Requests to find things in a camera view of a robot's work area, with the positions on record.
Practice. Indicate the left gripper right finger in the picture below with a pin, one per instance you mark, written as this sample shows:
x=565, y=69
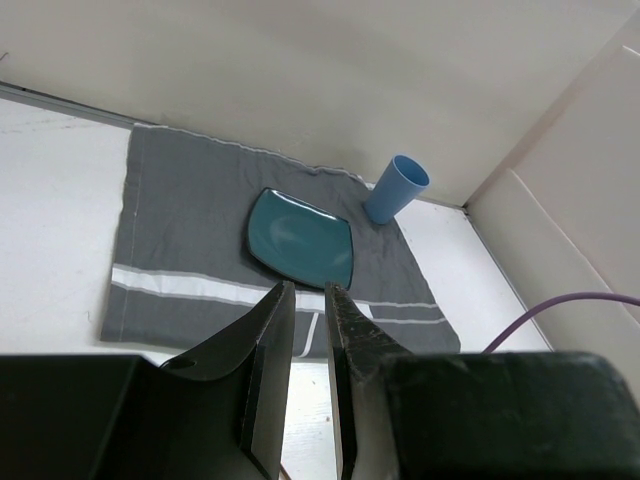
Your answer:
x=534, y=415

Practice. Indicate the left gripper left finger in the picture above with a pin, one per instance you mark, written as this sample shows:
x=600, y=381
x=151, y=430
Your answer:
x=215, y=411

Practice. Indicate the grey striped cloth placemat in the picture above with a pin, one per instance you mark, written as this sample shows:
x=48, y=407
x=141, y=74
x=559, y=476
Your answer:
x=182, y=269

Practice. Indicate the teal square plate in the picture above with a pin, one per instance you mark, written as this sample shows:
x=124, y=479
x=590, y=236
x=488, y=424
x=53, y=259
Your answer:
x=300, y=241

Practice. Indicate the blue plastic cup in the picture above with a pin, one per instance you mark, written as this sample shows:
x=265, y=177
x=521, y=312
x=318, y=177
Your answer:
x=402, y=181

